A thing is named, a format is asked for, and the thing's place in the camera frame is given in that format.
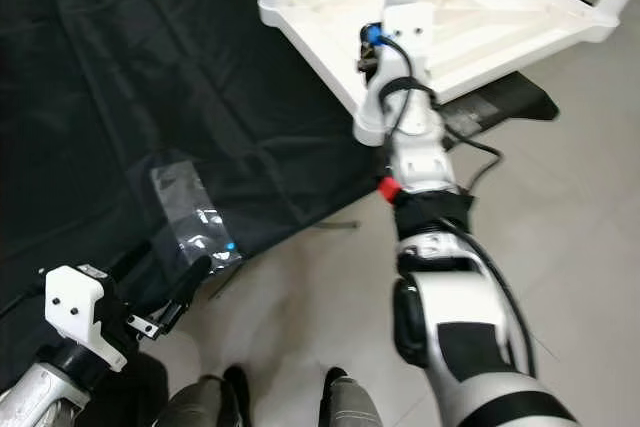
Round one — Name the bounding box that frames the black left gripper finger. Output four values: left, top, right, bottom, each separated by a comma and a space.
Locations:
105, 242, 151, 278
155, 255, 213, 338

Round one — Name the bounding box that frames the grey robot left leg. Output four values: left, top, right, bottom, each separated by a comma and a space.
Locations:
155, 367, 251, 427

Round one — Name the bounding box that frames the grey robot leg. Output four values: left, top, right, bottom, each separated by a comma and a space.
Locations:
155, 367, 251, 427
320, 367, 386, 427

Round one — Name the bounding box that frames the red connector block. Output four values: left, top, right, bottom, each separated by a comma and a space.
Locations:
378, 176, 403, 204

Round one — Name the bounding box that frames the white plastic table top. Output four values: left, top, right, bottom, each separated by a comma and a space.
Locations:
257, 0, 621, 120

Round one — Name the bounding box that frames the black tablecloth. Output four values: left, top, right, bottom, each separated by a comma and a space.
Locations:
0, 0, 561, 418

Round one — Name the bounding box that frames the grey robot right leg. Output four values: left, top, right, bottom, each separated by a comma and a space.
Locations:
320, 367, 386, 427

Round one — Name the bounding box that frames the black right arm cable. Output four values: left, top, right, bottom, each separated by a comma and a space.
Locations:
373, 33, 503, 194

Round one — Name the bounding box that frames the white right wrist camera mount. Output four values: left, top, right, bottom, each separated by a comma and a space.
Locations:
370, 4, 437, 110

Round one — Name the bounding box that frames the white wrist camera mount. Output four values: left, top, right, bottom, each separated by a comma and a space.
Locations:
45, 265, 127, 374
370, 4, 437, 110

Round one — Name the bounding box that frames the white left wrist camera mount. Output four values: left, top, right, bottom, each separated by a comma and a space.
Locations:
45, 265, 127, 374

